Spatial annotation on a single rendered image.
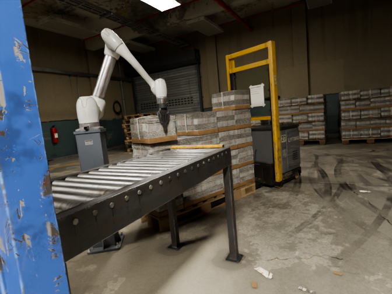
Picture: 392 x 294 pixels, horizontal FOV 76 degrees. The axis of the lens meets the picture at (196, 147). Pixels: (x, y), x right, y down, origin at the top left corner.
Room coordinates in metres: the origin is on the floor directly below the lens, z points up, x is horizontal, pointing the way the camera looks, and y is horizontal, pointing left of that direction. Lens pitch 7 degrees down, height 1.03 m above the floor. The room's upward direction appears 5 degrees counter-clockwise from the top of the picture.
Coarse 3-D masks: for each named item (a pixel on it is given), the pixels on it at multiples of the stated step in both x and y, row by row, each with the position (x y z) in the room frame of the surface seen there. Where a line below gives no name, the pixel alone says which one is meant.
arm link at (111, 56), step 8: (104, 48) 2.27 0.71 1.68; (104, 56) 2.27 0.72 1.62; (112, 56) 2.25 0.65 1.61; (104, 64) 2.25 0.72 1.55; (112, 64) 2.27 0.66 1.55; (104, 72) 2.24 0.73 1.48; (112, 72) 2.30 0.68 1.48; (104, 80) 2.24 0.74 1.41; (96, 88) 2.23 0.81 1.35; (104, 88) 2.25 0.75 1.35; (96, 96) 2.23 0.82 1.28; (104, 104) 2.27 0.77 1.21
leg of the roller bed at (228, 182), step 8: (224, 176) 1.67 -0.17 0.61; (224, 184) 1.68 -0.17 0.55; (232, 184) 1.68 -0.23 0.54; (232, 192) 1.67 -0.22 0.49; (232, 200) 1.66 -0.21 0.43; (232, 208) 1.66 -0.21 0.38; (232, 216) 1.66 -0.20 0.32; (232, 224) 1.66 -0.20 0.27; (232, 232) 1.66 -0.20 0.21; (232, 240) 1.66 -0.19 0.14; (232, 248) 1.66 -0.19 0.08; (232, 256) 1.67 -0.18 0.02
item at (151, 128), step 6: (144, 120) 2.23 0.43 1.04; (150, 120) 2.15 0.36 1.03; (156, 120) 2.18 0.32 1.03; (174, 120) 2.29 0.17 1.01; (144, 126) 2.18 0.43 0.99; (150, 126) 2.15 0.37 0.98; (156, 126) 2.19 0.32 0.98; (162, 126) 2.22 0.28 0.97; (168, 126) 2.25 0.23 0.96; (174, 126) 2.30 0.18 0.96; (144, 132) 2.19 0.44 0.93; (150, 132) 2.15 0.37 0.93; (156, 132) 2.19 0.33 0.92; (162, 132) 2.22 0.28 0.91; (168, 132) 2.26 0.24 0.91; (174, 132) 2.30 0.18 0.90
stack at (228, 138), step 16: (144, 144) 2.27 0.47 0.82; (160, 144) 2.26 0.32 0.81; (176, 144) 2.40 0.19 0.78; (192, 144) 2.51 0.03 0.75; (208, 144) 2.65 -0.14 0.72; (224, 144) 2.80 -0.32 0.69; (192, 192) 2.47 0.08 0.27; (208, 192) 2.61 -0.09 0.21; (224, 192) 2.81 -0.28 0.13; (240, 192) 2.93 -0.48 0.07; (160, 208) 2.21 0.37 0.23; (192, 208) 2.45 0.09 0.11; (208, 208) 2.58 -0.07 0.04; (160, 224) 2.20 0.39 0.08
